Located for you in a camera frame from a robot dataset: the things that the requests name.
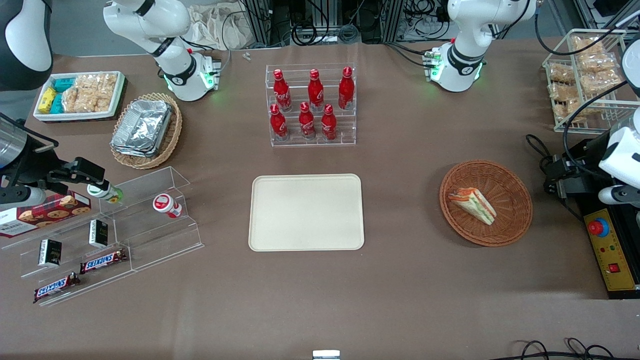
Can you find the teal snack packet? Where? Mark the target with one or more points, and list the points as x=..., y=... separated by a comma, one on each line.
x=57, y=104
x=64, y=84

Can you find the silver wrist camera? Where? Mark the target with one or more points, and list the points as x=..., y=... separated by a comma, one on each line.
x=22, y=195
x=620, y=194

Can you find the clear bag of fried snacks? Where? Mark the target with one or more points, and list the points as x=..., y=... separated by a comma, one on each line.
x=565, y=102
x=597, y=65
x=592, y=45
x=561, y=74
x=600, y=84

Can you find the small black box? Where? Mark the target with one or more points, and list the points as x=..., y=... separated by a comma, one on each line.
x=50, y=252
x=98, y=233

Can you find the light wicker basket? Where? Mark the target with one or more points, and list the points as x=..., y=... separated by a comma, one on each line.
x=172, y=132

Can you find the green label white-lid bottle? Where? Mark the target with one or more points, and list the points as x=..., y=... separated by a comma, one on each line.
x=102, y=192

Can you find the red emergency stop button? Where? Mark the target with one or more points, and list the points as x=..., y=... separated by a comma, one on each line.
x=598, y=227

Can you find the clear acrylic bottle rack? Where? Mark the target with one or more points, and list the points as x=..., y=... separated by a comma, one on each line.
x=312, y=142

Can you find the white rectangular snack tray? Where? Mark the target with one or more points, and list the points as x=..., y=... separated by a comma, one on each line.
x=80, y=116

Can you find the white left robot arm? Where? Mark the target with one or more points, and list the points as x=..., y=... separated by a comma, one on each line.
x=465, y=30

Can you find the clear bag of rice crackers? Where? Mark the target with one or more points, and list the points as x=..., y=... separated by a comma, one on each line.
x=77, y=100
x=95, y=82
x=104, y=100

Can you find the yellow snack packet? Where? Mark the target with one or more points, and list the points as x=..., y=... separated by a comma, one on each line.
x=47, y=100

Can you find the beige plastic tray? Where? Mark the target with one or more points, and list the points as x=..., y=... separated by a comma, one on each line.
x=306, y=212

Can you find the clear acrylic stepped display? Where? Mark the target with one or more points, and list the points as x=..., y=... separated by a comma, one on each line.
x=150, y=240

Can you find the red cola bottle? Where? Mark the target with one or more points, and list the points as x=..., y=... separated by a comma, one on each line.
x=315, y=92
x=307, y=124
x=282, y=92
x=328, y=125
x=278, y=125
x=346, y=90

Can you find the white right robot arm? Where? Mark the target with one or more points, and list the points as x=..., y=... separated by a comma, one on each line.
x=170, y=20

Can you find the Snickers chocolate bar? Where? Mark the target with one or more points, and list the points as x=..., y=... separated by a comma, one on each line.
x=56, y=287
x=103, y=261

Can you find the black and yellow control box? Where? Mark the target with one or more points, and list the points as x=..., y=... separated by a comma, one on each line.
x=615, y=250

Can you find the red tartan cookie box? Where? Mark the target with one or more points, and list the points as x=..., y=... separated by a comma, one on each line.
x=50, y=215

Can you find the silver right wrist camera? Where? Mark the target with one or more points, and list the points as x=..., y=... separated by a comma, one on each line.
x=22, y=195

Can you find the brown wicker basket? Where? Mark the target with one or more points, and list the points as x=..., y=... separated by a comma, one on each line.
x=505, y=220

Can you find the triangular sandwich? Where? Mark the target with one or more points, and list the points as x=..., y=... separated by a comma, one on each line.
x=475, y=205

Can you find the beige cloth bag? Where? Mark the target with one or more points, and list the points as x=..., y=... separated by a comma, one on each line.
x=220, y=25

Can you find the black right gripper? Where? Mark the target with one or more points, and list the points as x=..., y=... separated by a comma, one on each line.
x=31, y=161

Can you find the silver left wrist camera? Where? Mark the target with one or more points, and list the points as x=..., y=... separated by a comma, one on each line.
x=620, y=194

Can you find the small red-capped yogurt bottle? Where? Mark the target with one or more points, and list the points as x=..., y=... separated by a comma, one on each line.
x=165, y=204

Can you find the stacked aluminium foil containers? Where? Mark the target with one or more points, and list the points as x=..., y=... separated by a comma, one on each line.
x=142, y=127

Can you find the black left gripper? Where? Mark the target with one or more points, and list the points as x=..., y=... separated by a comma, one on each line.
x=586, y=159

